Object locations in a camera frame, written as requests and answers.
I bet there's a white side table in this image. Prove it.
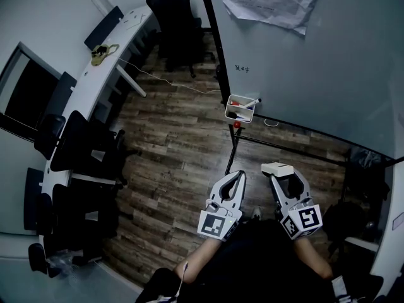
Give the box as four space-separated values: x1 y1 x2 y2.
369 162 404 287

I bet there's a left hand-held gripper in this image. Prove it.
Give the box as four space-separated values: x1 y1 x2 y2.
196 170 247 242

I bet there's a black office chair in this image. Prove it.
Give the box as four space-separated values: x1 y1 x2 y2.
28 232 102 277
145 0 217 79
36 181 124 242
33 110 142 187

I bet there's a white marker tray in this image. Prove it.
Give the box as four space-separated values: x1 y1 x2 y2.
224 94 256 124

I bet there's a long curved white desk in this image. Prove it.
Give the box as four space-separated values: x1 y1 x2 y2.
39 5 158 258

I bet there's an olive cloth bag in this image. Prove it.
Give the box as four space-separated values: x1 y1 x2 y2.
90 44 120 67

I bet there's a bin with plastic liner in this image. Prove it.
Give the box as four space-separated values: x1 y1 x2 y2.
347 146 391 176

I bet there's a person's left forearm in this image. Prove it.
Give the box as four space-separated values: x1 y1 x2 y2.
175 237 222 284

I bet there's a dark desk divider panel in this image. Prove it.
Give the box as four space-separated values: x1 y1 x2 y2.
24 168 45 230
47 71 78 119
84 5 124 51

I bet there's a person's right forearm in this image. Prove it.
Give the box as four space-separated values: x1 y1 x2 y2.
293 237 334 280

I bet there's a glass whiteboard with black frame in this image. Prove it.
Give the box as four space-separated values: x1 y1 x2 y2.
196 0 404 167

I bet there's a crumpled paper sheet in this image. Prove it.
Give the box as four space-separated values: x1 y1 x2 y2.
222 0 326 37

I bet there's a clear plastic bag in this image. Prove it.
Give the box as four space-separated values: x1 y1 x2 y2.
47 249 76 276

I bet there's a person's black clothing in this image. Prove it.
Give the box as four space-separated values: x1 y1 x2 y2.
135 219 384 303

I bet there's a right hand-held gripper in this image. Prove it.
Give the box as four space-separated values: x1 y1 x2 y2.
269 170 324 241

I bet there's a white whiteboard eraser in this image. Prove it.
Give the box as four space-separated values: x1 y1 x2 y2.
261 162 294 177

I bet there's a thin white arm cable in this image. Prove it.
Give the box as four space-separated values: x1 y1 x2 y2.
172 262 189 301

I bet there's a dark window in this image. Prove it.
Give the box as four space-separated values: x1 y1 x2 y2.
0 41 62 141

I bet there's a white paper sheet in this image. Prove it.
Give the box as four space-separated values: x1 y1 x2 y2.
121 11 146 31

